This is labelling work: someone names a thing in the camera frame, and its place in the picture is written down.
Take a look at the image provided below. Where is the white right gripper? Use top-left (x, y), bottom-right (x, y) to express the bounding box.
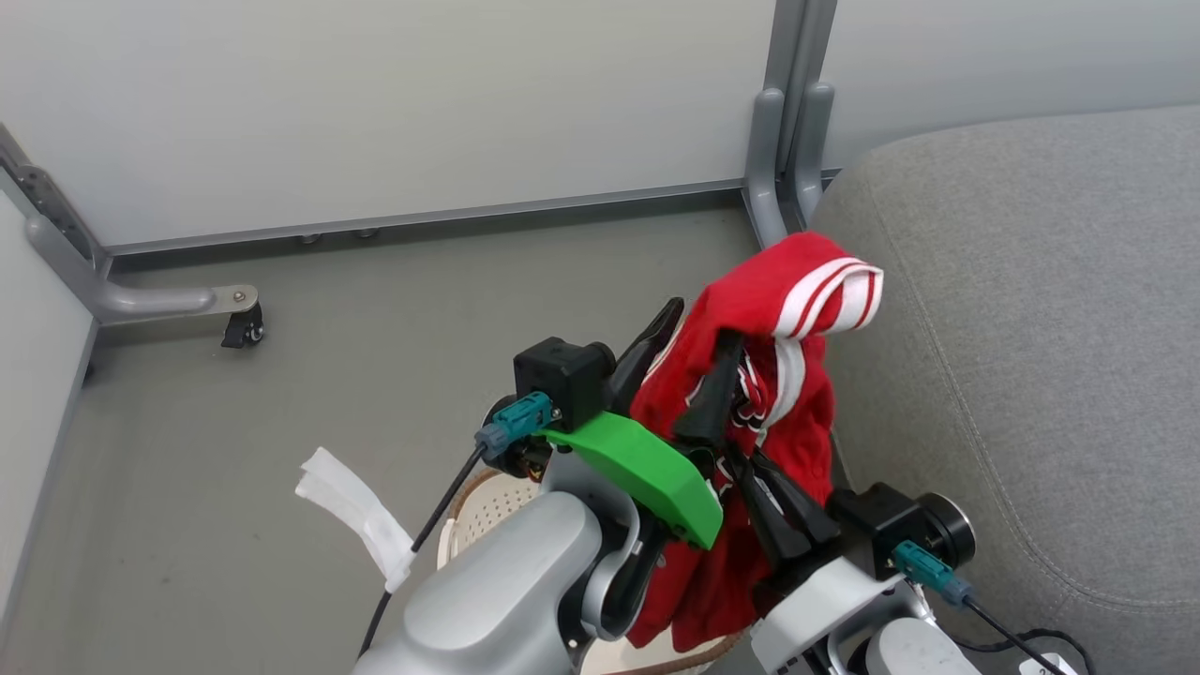
top-left (724, 448), bottom-right (931, 675)

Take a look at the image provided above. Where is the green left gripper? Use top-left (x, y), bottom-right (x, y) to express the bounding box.
top-left (542, 297), bottom-right (747, 551)

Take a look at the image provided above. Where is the red and white garment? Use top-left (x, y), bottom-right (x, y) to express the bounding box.
top-left (625, 232), bottom-right (885, 653)

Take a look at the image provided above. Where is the white perforated laundry basket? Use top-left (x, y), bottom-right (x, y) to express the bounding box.
top-left (435, 467), bottom-right (753, 675)

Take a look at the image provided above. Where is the grey fabric sofa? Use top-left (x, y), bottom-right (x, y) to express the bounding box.
top-left (808, 103), bottom-right (1200, 675)

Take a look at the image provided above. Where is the white tape tag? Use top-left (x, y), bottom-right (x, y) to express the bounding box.
top-left (294, 447), bottom-right (419, 594)

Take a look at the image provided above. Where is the black caster wheel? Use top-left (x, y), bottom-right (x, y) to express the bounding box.
top-left (221, 304), bottom-right (266, 351)

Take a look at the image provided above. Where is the black cable with teal plug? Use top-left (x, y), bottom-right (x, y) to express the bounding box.
top-left (359, 392), bottom-right (556, 659)
top-left (891, 540), bottom-right (1081, 675)

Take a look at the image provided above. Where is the grey partition foot bracket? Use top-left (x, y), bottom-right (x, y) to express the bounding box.
top-left (0, 122), bottom-right (261, 329)

